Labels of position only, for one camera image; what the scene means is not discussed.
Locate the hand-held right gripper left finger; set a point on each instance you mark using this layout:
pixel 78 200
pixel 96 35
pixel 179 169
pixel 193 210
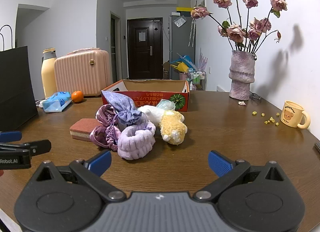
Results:
pixel 100 163

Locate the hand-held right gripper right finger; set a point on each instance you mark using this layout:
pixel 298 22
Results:
pixel 220 163

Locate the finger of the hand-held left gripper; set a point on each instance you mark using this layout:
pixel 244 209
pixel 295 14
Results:
pixel 10 136
pixel 37 147

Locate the purple satin cap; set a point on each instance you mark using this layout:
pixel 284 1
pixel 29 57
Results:
pixel 100 134

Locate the lavender fluffy headband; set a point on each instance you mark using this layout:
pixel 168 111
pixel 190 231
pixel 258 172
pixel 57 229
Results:
pixel 132 144

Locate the pink red sponge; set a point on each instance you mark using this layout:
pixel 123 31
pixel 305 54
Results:
pixel 82 127

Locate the yellow white plush toy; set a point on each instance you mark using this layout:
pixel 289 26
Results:
pixel 172 124

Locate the small blue white packet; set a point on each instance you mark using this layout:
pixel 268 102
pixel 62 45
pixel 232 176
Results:
pixel 165 104

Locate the red orange cardboard box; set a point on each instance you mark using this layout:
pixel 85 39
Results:
pixel 150 85

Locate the large blue tissue pack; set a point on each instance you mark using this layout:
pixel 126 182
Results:
pixel 56 103

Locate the black paper bag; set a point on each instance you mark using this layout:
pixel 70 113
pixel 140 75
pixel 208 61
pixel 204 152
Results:
pixel 15 84

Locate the scattered yellow crumbs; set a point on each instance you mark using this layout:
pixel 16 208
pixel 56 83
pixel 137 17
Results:
pixel 254 113

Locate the orange fruit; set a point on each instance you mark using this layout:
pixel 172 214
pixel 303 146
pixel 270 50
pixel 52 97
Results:
pixel 77 97

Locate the fallen pink petal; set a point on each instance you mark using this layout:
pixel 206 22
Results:
pixel 242 103

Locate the yellow water bottle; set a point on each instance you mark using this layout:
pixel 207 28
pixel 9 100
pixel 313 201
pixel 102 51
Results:
pixel 48 76

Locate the black eyeglasses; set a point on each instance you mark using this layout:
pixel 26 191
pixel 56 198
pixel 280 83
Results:
pixel 256 98

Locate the white board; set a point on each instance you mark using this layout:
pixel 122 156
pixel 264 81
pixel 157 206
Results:
pixel 223 88

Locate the pink ribbed suitcase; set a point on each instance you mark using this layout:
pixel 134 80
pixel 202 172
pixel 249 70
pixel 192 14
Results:
pixel 80 74

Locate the yellow bear mug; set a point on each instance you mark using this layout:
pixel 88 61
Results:
pixel 291 114

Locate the pink textured vase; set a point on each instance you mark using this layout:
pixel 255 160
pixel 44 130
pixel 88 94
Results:
pixel 241 76

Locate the pink plastic basin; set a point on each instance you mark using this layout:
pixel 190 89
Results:
pixel 183 76

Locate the black flat device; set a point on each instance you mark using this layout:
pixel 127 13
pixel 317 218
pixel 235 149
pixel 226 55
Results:
pixel 317 147

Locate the lilac folded umbrella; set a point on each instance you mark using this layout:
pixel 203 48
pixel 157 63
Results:
pixel 203 60

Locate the brown cardboard carton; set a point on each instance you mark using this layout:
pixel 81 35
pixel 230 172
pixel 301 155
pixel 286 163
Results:
pixel 165 70

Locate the dark side door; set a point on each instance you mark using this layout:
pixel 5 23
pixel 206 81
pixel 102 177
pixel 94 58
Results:
pixel 113 51

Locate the dark brown entrance door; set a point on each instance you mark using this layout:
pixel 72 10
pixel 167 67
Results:
pixel 145 56

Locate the grey refrigerator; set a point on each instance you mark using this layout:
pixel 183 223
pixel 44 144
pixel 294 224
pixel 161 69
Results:
pixel 180 41

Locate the bouquet of dried pink roses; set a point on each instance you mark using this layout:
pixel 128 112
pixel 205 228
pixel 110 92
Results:
pixel 236 34

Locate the hanging folded umbrella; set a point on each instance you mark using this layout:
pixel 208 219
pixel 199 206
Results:
pixel 192 31

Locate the clear plastic bag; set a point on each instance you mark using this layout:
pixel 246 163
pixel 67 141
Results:
pixel 180 21

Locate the yellow black box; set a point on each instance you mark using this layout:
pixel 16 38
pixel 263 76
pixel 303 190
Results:
pixel 185 9

